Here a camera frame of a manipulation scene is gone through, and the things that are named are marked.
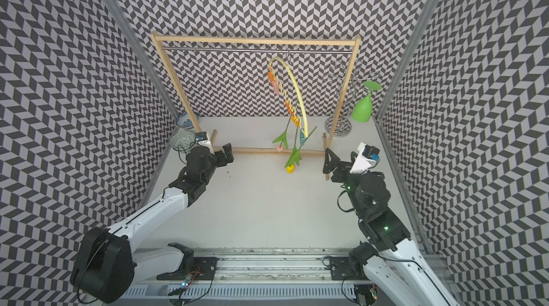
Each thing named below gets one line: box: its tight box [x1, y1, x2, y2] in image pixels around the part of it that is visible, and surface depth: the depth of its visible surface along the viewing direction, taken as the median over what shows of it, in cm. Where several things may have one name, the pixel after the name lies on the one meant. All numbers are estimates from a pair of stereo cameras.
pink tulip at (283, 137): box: [272, 115, 292, 153], surface depth 93 cm
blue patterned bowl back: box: [175, 111, 199, 130], surface depth 118 cm
